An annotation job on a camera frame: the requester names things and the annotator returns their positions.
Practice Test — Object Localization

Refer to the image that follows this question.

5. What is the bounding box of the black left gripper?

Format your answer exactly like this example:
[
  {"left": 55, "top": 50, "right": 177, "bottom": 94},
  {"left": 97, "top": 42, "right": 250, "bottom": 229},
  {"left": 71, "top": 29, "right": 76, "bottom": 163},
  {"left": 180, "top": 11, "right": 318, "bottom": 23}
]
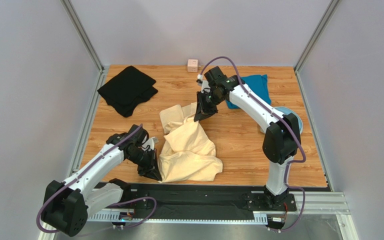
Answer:
[{"left": 127, "top": 147, "right": 163, "bottom": 182}]

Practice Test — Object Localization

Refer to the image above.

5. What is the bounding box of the beige t shirt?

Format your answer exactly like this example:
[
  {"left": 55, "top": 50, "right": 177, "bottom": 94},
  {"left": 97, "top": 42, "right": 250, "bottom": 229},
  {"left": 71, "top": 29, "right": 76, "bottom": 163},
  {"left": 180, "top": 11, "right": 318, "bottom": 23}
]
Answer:
[{"left": 158, "top": 102, "right": 224, "bottom": 183}]

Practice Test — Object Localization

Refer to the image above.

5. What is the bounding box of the blue t shirt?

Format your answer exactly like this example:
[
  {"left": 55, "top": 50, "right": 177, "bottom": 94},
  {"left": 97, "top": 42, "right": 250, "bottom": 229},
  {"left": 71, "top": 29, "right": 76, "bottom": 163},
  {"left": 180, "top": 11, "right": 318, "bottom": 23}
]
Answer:
[{"left": 241, "top": 74, "right": 272, "bottom": 105}]

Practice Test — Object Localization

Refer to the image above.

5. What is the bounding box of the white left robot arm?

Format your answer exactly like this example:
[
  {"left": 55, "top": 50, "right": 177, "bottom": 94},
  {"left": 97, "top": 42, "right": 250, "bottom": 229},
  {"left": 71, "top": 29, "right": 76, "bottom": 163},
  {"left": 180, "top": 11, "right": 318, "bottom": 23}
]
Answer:
[{"left": 35, "top": 140, "right": 158, "bottom": 237}]

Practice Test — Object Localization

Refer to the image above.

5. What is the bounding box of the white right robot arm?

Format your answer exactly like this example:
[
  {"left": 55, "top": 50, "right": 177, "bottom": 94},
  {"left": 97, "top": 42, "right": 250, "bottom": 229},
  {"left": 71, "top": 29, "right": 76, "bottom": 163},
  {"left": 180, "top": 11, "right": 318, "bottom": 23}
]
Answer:
[{"left": 194, "top": 80, "right": 303, "bottom": 201}]

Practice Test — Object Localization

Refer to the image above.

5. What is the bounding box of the black base mat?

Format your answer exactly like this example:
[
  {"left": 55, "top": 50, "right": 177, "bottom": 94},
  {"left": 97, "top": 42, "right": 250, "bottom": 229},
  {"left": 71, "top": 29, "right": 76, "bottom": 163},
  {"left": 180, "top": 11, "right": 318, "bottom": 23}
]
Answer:
[{"left": 67, "top": 182, "right": 332, "bottom": 221}]

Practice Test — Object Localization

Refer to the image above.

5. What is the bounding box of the black t shirt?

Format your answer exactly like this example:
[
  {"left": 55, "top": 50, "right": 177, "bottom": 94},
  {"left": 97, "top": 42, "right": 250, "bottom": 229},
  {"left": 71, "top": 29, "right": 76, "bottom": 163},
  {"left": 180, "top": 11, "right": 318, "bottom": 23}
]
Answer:
[{"left": 97, "top": 65, "right": 158, "bottom": 118}]

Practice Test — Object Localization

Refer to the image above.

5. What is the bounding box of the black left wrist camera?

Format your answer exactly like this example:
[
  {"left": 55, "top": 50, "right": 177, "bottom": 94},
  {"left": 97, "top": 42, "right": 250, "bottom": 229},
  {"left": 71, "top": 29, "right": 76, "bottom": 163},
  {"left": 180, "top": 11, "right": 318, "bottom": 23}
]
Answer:
[{"left": 128, "top": 124, "right": 150, "bottom": 146}]

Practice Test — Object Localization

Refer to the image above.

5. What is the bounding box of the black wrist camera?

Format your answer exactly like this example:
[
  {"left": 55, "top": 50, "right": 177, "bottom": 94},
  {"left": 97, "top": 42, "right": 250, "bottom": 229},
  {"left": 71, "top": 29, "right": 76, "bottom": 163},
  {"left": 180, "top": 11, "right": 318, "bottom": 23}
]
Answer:
[
  {"left": 128, "top": 124, "right": 150, "bottom": 146},
  {"left": 204, "top": 66, "right": 228, "bottom": 88}
]

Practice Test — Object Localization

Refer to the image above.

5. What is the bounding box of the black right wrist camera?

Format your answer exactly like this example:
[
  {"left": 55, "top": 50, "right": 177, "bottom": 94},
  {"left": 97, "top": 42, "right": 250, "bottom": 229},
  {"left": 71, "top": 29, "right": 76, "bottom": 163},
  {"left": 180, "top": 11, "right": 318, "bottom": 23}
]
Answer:
[{"left": 204, "top": 66, "right": 228, "bottom": 88}]

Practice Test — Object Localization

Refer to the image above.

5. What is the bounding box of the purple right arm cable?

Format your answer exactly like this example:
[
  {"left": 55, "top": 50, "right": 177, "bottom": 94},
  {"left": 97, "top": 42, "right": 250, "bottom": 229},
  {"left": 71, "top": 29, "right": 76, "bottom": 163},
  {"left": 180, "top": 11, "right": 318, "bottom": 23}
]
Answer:
[{"left": 196, "top": 55, "right": 307, "bottom": 233}]

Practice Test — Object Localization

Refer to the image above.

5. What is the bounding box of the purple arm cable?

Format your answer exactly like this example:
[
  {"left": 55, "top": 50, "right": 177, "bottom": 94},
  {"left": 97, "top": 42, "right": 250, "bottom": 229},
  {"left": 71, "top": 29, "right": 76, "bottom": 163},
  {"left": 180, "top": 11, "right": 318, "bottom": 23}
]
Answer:
[
  {"left": 196, "top": 55, "right": 307, "bottom": 233},
  {"left": 36, "top": 123, "right": 158, "bottom": 234}
]

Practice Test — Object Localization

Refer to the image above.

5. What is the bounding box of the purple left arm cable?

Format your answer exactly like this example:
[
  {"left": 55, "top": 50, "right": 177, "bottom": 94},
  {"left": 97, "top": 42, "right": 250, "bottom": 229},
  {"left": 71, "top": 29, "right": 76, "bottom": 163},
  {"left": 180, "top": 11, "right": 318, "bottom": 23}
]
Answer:
[{"left": 36, "top": 123, "right": 158, "bottom": 234}]

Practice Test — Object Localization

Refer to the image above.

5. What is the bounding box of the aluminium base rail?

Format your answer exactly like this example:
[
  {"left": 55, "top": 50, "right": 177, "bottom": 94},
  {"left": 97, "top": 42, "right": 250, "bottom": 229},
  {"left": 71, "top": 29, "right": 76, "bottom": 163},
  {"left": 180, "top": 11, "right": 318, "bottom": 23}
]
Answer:
[{"left": 38, "top": 186, "right": 359, "bottom": 240}]

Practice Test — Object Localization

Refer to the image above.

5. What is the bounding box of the right aluminium corner post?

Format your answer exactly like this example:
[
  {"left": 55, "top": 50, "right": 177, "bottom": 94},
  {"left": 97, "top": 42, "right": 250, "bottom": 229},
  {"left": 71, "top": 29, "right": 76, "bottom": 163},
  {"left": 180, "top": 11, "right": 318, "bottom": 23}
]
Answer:
[{"left": 294, "top": 0, "right": 342, "bottom": 74}]

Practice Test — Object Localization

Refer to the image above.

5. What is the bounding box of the aluminium corner post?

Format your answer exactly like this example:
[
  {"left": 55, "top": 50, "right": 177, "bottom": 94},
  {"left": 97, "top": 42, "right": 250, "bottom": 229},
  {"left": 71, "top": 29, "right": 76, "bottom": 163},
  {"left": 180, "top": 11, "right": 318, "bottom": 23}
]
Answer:
[
  {"left": 60, "top": 0, "right": 105, "bottom": 72},
  {"left": 294, "top": 0, "right": 342, "bottom": 74}
]

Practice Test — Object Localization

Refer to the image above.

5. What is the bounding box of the left aluminium corner post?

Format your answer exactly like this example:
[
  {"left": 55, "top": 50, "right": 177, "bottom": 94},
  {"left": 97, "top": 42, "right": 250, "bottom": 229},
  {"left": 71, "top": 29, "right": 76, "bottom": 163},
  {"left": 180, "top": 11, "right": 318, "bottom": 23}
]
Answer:
[{"left": 60, "top": 0, "right": 105, "bottom": 72}]

